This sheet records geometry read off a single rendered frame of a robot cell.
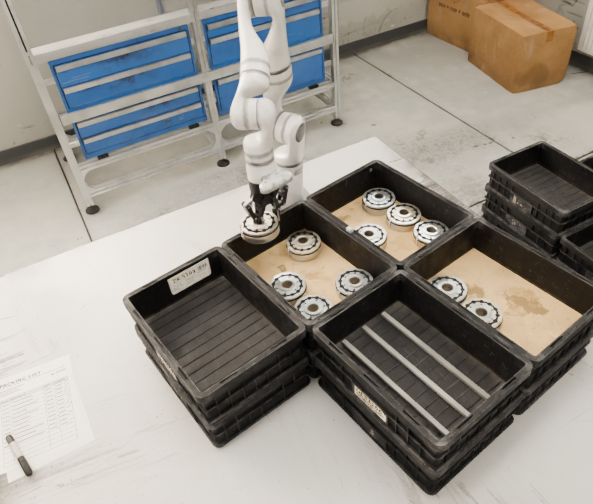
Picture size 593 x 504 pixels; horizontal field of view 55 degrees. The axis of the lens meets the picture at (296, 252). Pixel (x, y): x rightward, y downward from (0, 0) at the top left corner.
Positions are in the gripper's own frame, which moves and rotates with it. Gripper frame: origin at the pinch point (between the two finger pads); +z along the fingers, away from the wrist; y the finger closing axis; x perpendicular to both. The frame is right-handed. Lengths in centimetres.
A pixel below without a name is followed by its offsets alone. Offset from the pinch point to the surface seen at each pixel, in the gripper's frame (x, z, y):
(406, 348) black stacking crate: 44.7, 18.0, -6.9
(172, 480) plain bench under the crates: 29, 31, 53
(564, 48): -89, 74, -296
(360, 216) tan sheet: -0.1, 17.6, -32.9
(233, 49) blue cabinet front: -169, 31, -93
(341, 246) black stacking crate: 9.5, 13.8, -16.8
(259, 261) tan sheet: -5.0, 17.6, 2.3
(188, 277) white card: -7.4, 11.7, 23.3
